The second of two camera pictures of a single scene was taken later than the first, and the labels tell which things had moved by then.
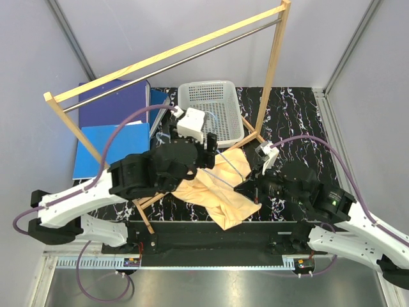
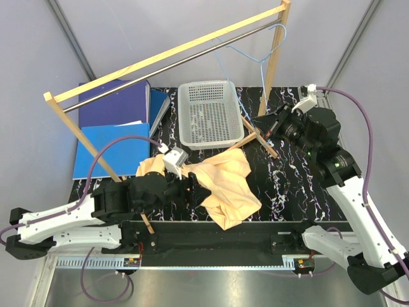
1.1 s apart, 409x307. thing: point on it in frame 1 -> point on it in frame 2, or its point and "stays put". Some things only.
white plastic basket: [218, 101] stays put
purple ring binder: [111, 110] stays put
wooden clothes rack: [283, 6] stays put
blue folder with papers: [128, 139] stays put
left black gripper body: [205, 159] -> [176, 190]
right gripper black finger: [249, 189] -> [266, 123]
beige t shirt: [214, 188] stays put
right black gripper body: [269, 184] -> [289, 127]
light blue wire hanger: [222, 157] -> [216, 41]
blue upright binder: [157, 98] stays put
